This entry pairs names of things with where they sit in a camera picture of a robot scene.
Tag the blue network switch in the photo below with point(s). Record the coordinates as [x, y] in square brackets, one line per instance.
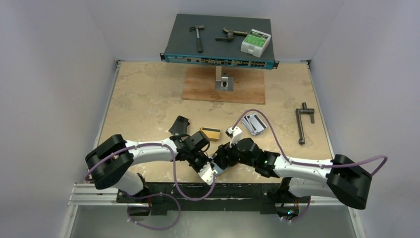
[181, 46]

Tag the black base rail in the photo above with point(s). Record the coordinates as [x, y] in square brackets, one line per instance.
[265, 198]

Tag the aluminium frame rail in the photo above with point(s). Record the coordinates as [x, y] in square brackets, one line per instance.
[85, 194]

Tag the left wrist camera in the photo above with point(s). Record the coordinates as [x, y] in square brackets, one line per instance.
[208, 173]

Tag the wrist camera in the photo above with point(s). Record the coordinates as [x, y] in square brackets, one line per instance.
[235, 134]
[208, 173]

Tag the orange leather card holder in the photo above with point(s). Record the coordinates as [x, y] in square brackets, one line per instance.
[218, 165]

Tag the plywood board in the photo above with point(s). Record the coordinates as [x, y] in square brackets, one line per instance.
[247, 84]

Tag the black credit card stack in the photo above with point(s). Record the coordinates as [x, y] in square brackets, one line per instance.
[180, 126]

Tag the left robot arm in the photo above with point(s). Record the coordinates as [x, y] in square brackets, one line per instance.
[108, 164]

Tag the gold credit card stack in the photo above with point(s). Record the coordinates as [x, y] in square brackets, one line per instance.
[213, 134]

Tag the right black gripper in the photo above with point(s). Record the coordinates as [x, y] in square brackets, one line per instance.
[222, 156]

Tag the metal stand bracket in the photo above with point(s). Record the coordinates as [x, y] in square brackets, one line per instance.
[223, 82]

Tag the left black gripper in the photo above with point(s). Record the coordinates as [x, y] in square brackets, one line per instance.
[206, 160]

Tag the small hammer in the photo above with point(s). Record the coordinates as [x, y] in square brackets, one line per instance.
[199, 44]

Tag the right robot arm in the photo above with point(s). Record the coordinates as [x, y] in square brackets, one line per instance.
[337, 178]

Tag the white green electronic box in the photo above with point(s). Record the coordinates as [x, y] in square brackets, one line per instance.
[255, 43]

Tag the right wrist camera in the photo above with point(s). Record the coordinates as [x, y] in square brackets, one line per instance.
[235, 134]

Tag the brass clamp tool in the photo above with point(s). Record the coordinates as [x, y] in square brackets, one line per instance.
[230, 34]

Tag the white credit card stack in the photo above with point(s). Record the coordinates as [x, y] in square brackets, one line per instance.
[254, 124]

